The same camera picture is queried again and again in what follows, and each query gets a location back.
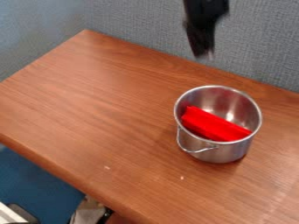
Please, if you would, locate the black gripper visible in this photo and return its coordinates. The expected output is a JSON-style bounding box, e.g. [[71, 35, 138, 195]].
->
[[183, 0, 230, 58]]

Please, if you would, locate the stainless steel pot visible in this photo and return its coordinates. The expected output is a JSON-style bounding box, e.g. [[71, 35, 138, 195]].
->
[[174, 85, 262, 164]]

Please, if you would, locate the red plastic block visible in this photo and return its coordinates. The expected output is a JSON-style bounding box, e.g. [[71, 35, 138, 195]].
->
[[182, 106, 252, 142]]

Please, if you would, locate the white and black floor object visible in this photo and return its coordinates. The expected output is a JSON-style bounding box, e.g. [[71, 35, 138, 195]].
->
[[0, 202, 40, 224]]

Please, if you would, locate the grey table leg bracket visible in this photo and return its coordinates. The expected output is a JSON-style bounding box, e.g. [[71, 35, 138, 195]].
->
[[68, 195, 114, 224]]

